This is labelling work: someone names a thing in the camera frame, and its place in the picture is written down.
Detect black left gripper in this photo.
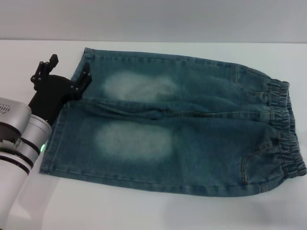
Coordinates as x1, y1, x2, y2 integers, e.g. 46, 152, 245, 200
28, 54, 93, 123

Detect blue denim shorts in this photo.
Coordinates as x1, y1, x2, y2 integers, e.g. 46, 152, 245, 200
39, 47, 307, 198

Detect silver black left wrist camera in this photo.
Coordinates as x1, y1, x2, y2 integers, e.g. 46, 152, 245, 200
0, 97, 32, 126

